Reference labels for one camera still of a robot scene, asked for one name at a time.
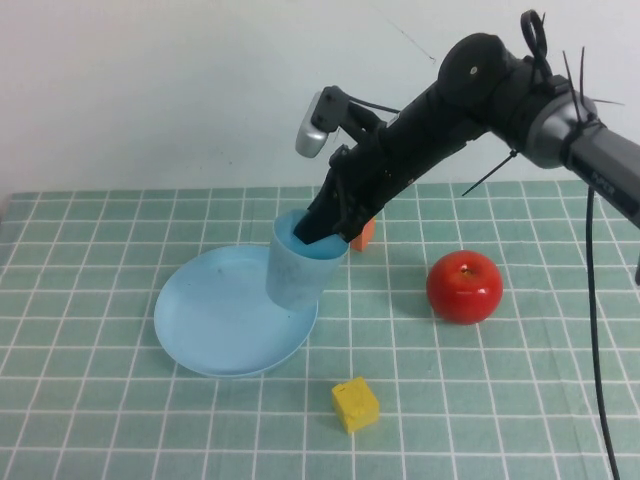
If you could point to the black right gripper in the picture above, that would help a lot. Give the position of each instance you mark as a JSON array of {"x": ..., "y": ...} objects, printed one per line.
[{"x": 375, "y": 165}]

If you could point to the red apple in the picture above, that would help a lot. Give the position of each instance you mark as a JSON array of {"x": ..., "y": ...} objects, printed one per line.
[{"x": 465, "y": 290}]

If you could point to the green checked tablecloth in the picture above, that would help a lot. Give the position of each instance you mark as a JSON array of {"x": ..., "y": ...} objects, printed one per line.
[{"x": 500, "y": 400}]

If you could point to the light blue plastic cup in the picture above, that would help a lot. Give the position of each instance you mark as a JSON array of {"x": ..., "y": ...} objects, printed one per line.
[{"x": 295, "y": 280}]

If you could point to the light blue plastic plate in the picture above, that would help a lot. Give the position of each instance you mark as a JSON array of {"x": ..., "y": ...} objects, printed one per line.
[{"x": 215, "y": 320}]

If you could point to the orange foam cube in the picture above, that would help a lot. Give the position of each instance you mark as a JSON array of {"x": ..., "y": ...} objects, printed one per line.
[{"x": 362, "y": 240}]

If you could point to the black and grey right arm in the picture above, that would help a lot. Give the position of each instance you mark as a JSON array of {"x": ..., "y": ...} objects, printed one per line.
[{"x": 550, "y": 120}]

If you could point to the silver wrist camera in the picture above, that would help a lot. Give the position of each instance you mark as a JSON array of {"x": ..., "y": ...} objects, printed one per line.
[{"x": 312, "y": 135}]

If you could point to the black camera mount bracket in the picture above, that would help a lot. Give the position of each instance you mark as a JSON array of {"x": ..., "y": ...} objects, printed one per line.
[{"x": 357, "y": 125}]

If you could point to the black zip tie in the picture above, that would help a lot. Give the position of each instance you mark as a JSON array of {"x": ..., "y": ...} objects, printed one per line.
[
  {"x": 492, "y": 172},
  {"x": 534, "y": 45},
  {"x": 580, "y": 95}
]

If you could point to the yellow foam cube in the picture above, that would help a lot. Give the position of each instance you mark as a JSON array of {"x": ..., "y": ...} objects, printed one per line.
[{"x": 355, "y": 405}]

